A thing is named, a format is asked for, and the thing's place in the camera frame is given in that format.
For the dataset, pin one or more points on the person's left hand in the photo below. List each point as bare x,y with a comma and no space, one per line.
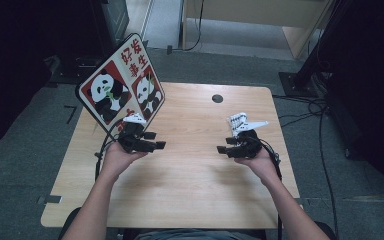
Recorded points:
115,161

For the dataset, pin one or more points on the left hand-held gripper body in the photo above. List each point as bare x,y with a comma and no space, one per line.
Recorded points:
133,140

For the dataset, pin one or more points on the white grey patterned cloth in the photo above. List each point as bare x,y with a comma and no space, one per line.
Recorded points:
237,121

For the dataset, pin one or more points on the panda print board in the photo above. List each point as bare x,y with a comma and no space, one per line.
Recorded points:
120,83

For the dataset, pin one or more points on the black stand base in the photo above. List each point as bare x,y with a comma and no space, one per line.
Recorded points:
70,71

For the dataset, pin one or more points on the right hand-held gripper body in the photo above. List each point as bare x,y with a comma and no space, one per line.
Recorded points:
250,146

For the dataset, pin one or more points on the dark cabinet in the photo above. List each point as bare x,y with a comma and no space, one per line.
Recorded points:
113,20

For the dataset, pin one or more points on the person's grey blue shirt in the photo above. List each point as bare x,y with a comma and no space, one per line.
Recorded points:
193,235

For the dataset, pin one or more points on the light wooden cabinet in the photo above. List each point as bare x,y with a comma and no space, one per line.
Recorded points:
246,13

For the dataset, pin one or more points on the person's right hand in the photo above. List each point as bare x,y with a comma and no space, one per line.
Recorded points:
263,166

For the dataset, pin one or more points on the black metal stand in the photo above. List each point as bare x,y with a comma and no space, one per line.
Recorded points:
300,83

